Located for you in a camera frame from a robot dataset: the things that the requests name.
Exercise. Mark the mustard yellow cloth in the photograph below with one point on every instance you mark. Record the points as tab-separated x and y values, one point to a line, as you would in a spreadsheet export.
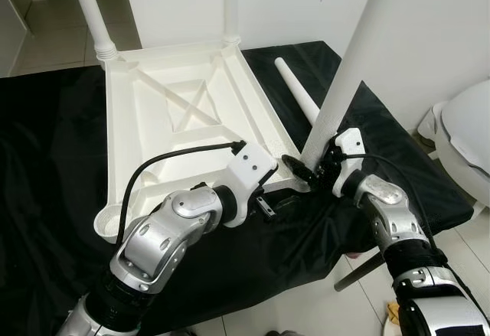
393	313

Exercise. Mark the pink cloth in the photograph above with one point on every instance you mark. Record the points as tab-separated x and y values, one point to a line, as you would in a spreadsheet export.
354	252

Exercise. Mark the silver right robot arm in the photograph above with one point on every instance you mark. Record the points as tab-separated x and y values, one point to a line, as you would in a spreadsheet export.
390	213

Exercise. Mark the grey robot right foot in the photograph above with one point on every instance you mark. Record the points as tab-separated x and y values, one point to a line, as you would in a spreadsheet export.
283	332

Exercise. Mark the white plastic table leg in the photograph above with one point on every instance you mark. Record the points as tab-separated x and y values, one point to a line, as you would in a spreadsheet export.
360	60
295	87
90	11
231	3

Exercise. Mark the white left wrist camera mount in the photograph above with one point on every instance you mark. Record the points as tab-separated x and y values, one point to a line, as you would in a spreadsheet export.
253	169

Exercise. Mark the black-legged table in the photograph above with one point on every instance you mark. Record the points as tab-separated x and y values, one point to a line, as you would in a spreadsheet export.
360	272

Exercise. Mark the white plastic children table top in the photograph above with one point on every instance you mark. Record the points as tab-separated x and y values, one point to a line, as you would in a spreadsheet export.
168	99

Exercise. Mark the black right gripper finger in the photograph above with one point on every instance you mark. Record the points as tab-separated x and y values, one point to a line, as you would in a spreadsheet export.
298	171

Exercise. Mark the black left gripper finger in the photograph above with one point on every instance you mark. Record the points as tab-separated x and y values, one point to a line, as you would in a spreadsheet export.
272	175
283	200

